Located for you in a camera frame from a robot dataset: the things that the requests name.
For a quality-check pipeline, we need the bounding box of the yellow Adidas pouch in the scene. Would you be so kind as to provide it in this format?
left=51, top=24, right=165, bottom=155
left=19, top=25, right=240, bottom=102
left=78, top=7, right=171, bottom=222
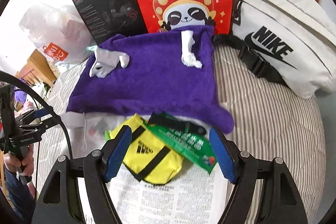
left=105, top=114, right=184, bottom=185

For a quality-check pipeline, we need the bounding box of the green snack packet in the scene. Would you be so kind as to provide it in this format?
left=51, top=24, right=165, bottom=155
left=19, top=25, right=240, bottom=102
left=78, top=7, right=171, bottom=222
left=146, top=112, right=217, bottom=174

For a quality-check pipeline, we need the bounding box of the black watch strap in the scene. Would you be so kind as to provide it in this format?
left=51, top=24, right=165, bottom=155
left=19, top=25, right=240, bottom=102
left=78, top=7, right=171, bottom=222
left=147, top=113, right=207, bottom=137

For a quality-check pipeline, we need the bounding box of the person left hand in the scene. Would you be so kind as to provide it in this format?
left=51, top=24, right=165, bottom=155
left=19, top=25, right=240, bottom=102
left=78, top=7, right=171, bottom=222
left=3, top=144, right=34, bottom=177

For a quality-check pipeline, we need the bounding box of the printed newspaper sheet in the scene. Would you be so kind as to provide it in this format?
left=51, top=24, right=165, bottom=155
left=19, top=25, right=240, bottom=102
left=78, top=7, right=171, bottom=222
left=107, top=159, right=228, bottom=223

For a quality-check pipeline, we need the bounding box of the striped mattress cover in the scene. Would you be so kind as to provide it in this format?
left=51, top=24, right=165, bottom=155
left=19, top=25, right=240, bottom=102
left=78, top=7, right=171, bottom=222
left=35, top=43, right=327, bottom=224

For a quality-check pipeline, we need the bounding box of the purple plush towel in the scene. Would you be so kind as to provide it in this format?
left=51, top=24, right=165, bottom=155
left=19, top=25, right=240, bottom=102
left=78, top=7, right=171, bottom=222
left=67, top=25, right=234, bottom=133

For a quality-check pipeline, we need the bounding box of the white glove with green cuff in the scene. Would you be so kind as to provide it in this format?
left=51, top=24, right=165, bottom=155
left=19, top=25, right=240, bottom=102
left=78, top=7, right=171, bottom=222
left=87, top=46, right=130, bottom=79

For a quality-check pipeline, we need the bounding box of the small knotted white glove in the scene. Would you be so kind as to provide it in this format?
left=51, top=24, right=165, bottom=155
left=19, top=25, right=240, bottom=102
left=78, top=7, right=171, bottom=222
left=181, top=30, right=203, bottom=69

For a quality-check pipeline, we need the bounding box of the white Miniso plastic bag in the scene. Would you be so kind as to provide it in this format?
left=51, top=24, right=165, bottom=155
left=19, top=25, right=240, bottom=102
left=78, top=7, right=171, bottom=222
left=19, top=5, right=96, bottom=65

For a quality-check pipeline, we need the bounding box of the black headset box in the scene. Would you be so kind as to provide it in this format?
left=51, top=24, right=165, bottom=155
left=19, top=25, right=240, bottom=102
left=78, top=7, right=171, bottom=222
left=72, top=0, right=147, bottom=45

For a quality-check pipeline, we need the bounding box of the white Nike waist bag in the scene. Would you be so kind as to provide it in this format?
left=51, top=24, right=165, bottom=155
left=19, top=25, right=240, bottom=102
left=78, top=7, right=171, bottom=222
left=213, top=0, right=335, bottom=98

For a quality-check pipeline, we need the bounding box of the black cable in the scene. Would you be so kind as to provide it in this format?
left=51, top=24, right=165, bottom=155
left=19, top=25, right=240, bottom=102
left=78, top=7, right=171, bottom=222
left=0, top=70, right=74, bottom=160

